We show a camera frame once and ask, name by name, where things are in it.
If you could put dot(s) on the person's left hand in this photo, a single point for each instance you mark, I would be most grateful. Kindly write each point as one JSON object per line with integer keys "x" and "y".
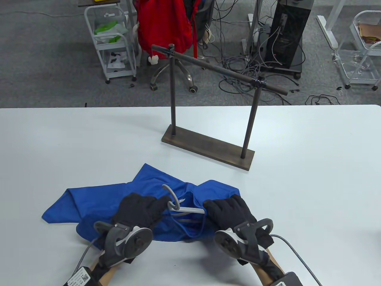
{"x": 134, "y": 210}

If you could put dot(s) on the person's right hand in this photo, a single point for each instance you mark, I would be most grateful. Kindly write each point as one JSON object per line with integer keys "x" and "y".
{"x": 230, "y": 211}

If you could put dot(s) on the person's right fingers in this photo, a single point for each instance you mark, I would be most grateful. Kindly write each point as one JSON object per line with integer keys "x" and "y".
{"x": 212, "y": 208}

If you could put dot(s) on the person's left fingers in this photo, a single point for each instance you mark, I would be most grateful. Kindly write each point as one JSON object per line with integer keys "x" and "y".
{"x": 159, "y": 205}

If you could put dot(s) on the white plastic clothes hanger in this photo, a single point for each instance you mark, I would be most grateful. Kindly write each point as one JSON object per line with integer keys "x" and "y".
{"x": 190, "y": 211}

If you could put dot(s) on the person's right forearm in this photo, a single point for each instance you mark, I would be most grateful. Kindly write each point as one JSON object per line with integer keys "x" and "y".
{"x": 269, "y": 268}

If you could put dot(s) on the person's left forearm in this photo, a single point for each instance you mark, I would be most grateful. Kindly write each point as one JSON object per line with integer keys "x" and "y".
{"x": 105, "y": 275}

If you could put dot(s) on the grey wrist-mounted tracker controller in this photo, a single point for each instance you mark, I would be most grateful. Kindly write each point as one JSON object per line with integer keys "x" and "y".
{"x": 128, "y": 242}
{"x": 241, "y": 241}

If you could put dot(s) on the dark metal tabletop clothes rack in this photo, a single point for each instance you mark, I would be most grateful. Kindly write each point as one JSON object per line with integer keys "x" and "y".
{"x": 208, "y": 149}

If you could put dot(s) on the blue garment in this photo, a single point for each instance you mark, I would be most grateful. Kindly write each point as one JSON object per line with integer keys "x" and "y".
{"x": 98, "y": 205}

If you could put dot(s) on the office chair with chrome base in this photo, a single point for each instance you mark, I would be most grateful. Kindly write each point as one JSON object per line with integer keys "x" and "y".
{"x": 175, "y": 70}

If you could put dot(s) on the white metal utility cart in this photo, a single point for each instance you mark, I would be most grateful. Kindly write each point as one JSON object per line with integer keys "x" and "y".
{"x": 131, "y": 44}

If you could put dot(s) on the white power strip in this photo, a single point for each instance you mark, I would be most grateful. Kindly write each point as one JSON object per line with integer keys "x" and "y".
{"x": 244, "y": 46}

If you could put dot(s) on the black wheeled computer stand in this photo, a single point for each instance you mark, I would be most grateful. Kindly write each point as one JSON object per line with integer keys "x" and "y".
{"x": 299, "y": 64}

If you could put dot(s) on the red jacket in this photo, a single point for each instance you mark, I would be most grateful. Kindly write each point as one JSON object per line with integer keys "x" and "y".
{"x": 163, "y": 23}

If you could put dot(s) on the green and white plastic bag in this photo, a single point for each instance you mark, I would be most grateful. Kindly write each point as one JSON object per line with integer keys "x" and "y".
{"x": 108, "y": 29}

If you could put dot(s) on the black computer tower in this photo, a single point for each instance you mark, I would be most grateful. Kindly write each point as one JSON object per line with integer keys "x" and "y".
{"x": 290, "y": 29}

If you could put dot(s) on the grey desk leg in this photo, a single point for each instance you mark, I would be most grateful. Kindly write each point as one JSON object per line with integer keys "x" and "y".
{"x": 254, "y": 18}

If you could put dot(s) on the white desk leg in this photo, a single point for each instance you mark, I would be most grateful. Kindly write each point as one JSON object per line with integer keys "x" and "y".
{"x": 327, "y": 26}

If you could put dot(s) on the brown and yellow package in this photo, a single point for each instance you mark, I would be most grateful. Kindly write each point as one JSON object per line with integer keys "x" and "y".
{"x": 369, "y": 32}

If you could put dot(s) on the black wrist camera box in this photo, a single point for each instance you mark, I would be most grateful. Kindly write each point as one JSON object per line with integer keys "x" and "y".
{"x": 80, "y": 277}
{"x": 287, "y": 280}

